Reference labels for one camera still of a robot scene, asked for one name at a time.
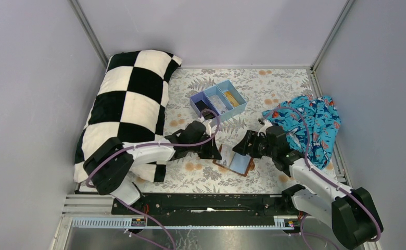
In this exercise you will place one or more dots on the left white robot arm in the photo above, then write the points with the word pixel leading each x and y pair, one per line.
pixel 108 166

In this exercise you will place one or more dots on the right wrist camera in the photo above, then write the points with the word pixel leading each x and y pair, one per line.
pixel 265 125

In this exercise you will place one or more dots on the white slotted cable duct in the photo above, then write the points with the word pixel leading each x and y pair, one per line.
pixel 139 223

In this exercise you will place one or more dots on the black item in box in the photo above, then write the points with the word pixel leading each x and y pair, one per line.
pixel 204 110

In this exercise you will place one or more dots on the silver grey credit card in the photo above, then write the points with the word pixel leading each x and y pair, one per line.
pixel 218 104

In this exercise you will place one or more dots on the floral table mat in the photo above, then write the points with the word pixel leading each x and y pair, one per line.
pixel 262 90

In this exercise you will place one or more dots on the blue patterned cloth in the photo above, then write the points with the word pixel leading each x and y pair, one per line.
pixel 311 125

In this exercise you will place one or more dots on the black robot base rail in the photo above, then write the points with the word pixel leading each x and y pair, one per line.
pixel 215 210

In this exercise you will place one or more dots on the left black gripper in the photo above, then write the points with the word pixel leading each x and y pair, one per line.
pixel 205 148

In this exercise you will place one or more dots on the blue compartment organizer box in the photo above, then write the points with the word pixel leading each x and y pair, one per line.
pixel 223 98

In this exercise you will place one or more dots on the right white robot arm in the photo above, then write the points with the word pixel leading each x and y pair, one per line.
pixel 350 213

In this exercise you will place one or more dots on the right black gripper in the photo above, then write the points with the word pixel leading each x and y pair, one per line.
pixel 250 144

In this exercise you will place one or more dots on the black white checkered pillow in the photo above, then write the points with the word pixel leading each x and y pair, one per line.
pixel 130 103

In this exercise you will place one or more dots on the brown leather card holder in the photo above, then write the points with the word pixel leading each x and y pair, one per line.
pixel 240 165

